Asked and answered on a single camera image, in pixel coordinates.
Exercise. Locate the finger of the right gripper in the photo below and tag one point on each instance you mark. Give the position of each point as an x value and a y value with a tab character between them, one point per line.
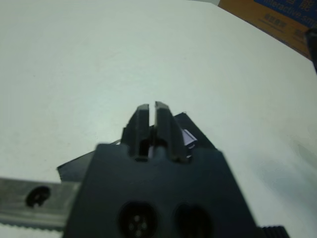
312	47

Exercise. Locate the black carton box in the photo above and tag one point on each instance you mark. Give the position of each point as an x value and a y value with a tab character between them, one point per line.
195	134

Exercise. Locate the blue and orange printed carton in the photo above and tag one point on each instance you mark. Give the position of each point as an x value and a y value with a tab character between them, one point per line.
280	22

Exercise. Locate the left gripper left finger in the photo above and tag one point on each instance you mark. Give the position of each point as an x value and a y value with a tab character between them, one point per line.
138	131

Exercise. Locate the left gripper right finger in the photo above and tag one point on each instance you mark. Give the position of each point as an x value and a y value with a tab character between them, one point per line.
168	131

